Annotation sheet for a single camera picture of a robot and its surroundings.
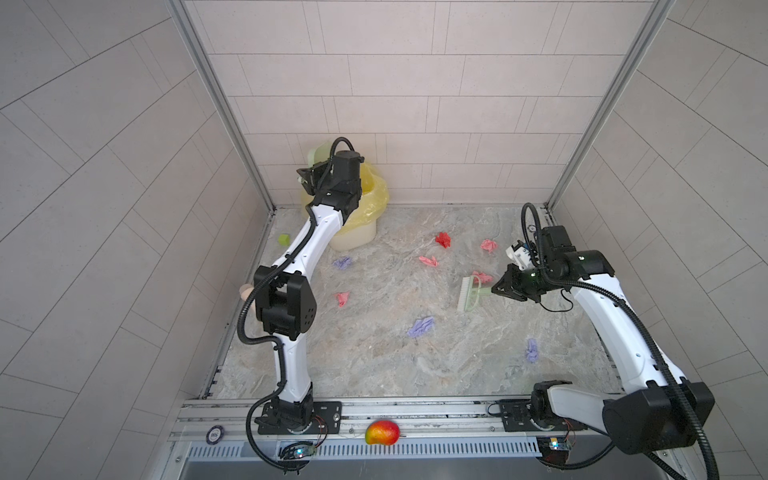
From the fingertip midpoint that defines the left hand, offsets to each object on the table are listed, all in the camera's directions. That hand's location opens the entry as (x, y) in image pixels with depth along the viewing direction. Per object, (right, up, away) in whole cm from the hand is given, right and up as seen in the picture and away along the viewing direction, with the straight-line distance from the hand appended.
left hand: (300, 163), depth 78 cm
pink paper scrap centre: (+36, -28, +21) cm, 51 cm away
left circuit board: (+4, -67, -13) cm, 68 cm away
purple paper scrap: (+8, -29, +19) cm, 35 cm away
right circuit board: (+62, -68, -10) cm, 93 cm away
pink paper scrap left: (+9, -39, +13) cm, 42 cm away
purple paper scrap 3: (+63, -51, +3) cm, 81 cm away
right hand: (+49, -32, -5) cm, 59 cm away
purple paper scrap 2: (+33, -45, +7) cm, 56 cm away
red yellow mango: (+23, -63, -12) cm, 68 cm away
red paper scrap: (+43, -21, +28) cm, 55 cm away
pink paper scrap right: (+54, -33, +18) cm, 65 cm away
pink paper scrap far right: (+58, -23, +24) cm, 66 cm away
